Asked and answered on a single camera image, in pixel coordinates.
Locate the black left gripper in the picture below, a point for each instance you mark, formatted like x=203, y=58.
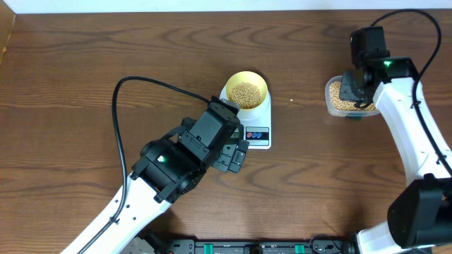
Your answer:
x=224, y=160

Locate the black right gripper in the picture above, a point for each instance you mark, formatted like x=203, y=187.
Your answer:
x=346, y=92

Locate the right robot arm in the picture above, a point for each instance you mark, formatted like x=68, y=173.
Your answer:
x=420, y=217

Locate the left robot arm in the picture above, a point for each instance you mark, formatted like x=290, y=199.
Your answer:
x=167, y=168

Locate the white digital kitchen scale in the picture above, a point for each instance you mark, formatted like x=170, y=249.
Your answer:
x=257, y=126

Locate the soybeans in bowl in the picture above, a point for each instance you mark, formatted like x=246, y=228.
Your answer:
x=246, y=95

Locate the yellow bowl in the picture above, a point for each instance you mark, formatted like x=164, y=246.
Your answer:
x=253, y=78

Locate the soybeans in container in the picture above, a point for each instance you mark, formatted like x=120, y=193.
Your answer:
x=343, y=105

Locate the clear plastic container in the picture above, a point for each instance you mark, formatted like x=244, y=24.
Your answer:
x=335, y=112

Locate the green tape label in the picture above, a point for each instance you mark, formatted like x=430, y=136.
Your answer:
x=355, y=118

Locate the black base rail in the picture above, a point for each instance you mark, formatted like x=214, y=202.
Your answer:
x=322, y=244

